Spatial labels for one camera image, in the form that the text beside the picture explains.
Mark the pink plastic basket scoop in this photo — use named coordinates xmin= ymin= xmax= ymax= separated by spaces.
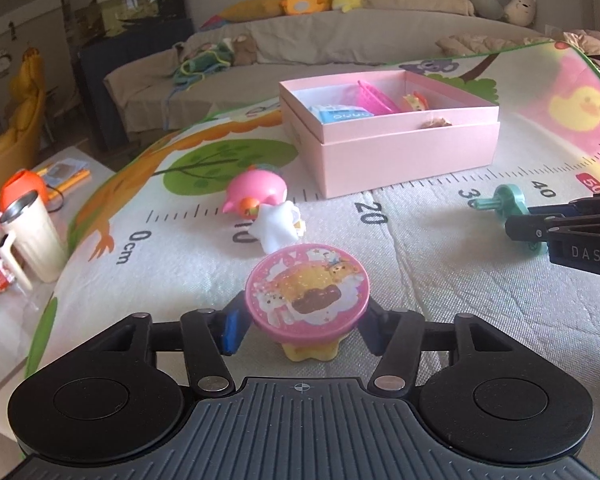
xmin=357 ymin=80 xmax=402 ymax=116

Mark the orange ball toy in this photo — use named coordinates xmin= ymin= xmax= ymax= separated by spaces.
xmin=0 ymin=169 xmax=49 ymax=212

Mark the yellow pillow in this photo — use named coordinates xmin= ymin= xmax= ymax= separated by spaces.
xmin=219 ymin=0 xmax=287 ymax=22

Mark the teal plastic toy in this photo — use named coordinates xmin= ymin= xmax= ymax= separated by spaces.
xmin=472 ymin=184 xmax=549 ymax=257

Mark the white bear plush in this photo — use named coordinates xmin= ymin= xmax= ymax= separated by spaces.
xmin=503 ymin=0 xmax=537 ymax=26

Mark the blue tissue packet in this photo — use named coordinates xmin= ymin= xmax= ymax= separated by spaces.
xmin=309 ymin=102 xmax=377 ymax=125

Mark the pink cardboard box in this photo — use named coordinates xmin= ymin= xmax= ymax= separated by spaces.
xmin=278 ymin=70 xmax=502 ymax=200

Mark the white mug with handle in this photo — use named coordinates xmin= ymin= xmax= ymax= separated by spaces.
xmin=0 ymin=191 xmax=69 ymax=284

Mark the pink round-lid toy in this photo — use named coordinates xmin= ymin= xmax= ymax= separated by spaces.
xmin=245 ymin=244 xmax=370 ymax=364

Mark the dark cabinet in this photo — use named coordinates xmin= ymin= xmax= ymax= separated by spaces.
xmin=77 ymin=17 xmax=197 ymax=152

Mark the grey sofa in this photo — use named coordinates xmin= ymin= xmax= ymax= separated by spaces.
xmin=103 ymin=7 xmax=556 ymax=137

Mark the green plush with yellow cord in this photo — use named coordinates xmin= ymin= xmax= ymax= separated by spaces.
xmin=172 ymin=40 xmax=234 ymax=87

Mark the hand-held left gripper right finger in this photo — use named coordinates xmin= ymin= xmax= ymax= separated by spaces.
xmin=359 ymin=300 xmax=519 ymax=397

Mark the white coffee table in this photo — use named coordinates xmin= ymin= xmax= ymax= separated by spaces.
xmin=0 ymin=145 xmax=117 ymax=427

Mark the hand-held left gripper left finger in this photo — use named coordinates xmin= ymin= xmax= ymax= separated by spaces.
xmin=94 ymin=292 xmax=254 ymax=396

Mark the printed play mat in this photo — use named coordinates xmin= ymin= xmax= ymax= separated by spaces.
xmin=25 ymin=40 xmax=600 ymax=480

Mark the cream red round toy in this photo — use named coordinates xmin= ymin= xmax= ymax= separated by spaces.
xmin=402 ymin=91 xmax=432 ymax=112

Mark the yellow chair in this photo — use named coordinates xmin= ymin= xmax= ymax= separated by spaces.
xmin=0 ymin=45 xmax=49 ymax=202

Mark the brown rabbit plush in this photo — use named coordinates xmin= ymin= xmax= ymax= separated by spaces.
xmin=230 ymin=35 xmax=259 ymax=66

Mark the pink pig toy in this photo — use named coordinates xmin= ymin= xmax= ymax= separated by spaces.
xmin=222 ymin=167 xmax=289 ymax=220

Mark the glass aquarium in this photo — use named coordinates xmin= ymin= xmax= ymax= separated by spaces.
xmin=60 ymin=0 xmax=187 ymax=54

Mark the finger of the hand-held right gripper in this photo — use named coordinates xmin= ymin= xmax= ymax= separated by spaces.
xmin=505 ymin=211 xmax=600 ymax=242
xmin=527 ymin=192 xmax=600 ymax=217

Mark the white star toy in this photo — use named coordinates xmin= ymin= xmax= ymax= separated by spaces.
xmin=250 ymin=201 xmax=307 ymax=255

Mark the book with yellow pencils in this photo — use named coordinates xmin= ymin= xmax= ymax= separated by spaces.
xmin=34 ymin=157 xmax=92 ymax=194

